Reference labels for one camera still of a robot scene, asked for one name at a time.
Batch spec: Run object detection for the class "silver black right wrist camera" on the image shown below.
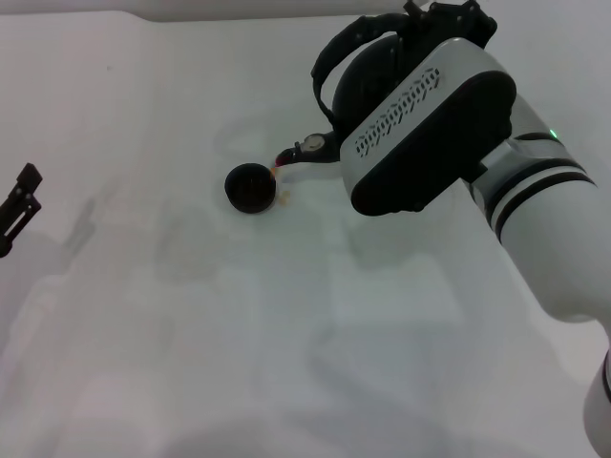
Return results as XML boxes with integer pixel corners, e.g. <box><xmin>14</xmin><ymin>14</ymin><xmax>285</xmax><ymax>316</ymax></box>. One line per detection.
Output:
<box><xmin>339</xmin><ymin>37</ymin><xmax>519</xmax><ymax>218</ymax></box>

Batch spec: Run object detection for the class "small dark teacup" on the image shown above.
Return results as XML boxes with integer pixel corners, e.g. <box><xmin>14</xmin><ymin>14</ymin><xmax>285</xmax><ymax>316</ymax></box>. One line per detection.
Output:
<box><xmin>223</xmin><ymin>162</ymin><xmax>279</xmax><ymax>215</ymax></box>

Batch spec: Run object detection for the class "black round teapot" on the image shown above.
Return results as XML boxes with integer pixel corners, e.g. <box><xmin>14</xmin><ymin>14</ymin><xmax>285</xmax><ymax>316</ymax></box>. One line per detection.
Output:
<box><xmin>273</xmin><ymin>12</ymin><xmax>417</xmax><ymax>169</ymax></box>

